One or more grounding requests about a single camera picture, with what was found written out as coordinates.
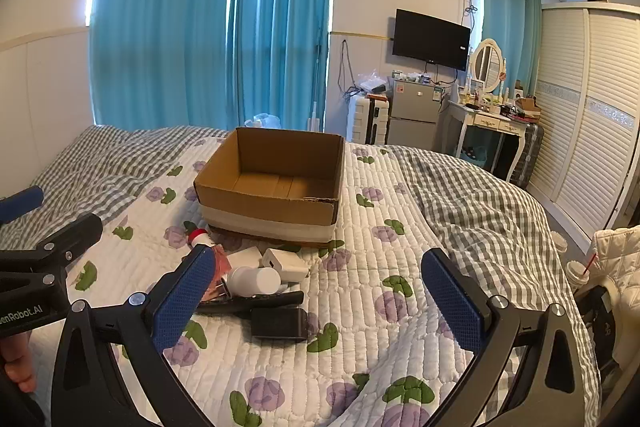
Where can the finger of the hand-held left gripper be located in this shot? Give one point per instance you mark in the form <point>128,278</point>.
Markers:
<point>22,202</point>
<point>75,232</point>

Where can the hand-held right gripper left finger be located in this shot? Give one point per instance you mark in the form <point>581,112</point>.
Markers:
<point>185,302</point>

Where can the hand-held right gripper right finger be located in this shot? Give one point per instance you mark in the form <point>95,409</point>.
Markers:
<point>450,302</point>

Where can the white charger with prongs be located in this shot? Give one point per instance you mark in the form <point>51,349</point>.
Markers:
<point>223,291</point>

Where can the red packet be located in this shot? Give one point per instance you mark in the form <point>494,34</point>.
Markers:
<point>220,262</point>

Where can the white bottle with red cap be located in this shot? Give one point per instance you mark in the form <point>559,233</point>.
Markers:
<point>198,237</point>

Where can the plain white bottle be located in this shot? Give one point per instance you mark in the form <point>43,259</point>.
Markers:
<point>255,281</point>

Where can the small white block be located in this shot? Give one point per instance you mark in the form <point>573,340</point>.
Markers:
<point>245,257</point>

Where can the black remote control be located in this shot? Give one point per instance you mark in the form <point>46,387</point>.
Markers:
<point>270,299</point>

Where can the black power adapter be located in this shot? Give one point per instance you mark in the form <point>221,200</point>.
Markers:
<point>277,323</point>

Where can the white power adapter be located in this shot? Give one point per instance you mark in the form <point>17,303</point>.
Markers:
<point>287,264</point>

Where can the brown cardboard box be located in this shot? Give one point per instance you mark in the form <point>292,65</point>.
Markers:
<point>260,207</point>

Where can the person's left hand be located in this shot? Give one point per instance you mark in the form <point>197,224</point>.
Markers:
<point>15,359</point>

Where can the white floral quilt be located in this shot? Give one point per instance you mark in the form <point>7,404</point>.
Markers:
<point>360,297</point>

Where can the white paper cup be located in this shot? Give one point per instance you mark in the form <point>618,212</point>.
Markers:
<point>559,244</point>

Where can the cup with red straw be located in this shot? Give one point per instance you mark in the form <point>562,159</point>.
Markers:
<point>580,274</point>

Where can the blue basket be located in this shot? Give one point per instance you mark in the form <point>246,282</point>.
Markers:
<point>474,153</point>

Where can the black chair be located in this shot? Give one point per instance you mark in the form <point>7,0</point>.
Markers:
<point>607,322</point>

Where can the grey checked suitcase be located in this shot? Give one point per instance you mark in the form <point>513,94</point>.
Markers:
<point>530,152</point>

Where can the white padded jacket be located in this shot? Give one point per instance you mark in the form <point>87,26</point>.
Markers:
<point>617,252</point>

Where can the white vanity table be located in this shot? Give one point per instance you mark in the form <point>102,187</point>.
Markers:
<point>487,122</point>

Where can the grey mini fridge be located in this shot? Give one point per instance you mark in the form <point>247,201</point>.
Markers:
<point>415,112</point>

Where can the clear plastic bag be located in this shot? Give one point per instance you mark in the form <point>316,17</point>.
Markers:
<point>265,121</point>

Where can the white suitcase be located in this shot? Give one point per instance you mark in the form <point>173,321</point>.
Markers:
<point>367,122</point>

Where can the small cardboard box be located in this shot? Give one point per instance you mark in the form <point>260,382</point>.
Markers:
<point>529,107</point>

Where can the wide blue curtain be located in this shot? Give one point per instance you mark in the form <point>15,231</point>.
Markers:
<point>160,17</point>

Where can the crumpled plastic bag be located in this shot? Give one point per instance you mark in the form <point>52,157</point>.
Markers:
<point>372,82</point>

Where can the white louvred wardrobe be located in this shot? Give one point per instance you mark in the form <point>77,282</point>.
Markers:
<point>585,107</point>

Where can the white oval mirror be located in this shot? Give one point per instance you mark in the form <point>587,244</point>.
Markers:
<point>487,63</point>

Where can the narrow blue curtain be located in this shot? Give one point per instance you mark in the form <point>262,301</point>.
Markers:
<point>505,22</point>

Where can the black wall television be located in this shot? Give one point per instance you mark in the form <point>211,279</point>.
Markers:
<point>430,39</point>

